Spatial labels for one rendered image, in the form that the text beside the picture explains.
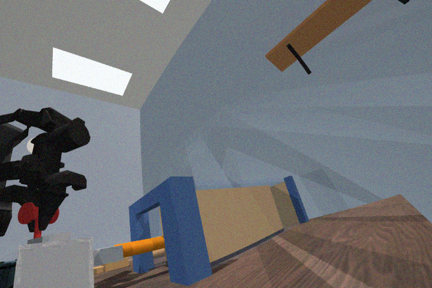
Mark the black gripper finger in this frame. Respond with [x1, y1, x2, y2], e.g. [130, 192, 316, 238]
[11, 196, 39, 233]
[33, 190, 69, 231]

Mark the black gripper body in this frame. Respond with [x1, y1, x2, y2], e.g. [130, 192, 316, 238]
[0, 152, 87, 203]

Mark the blue inverted u-shaped frame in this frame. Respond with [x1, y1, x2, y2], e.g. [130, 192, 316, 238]
[129, 176, 199, 286]

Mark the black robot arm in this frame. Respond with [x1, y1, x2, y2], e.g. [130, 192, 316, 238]
[0, 107, 91, 237]

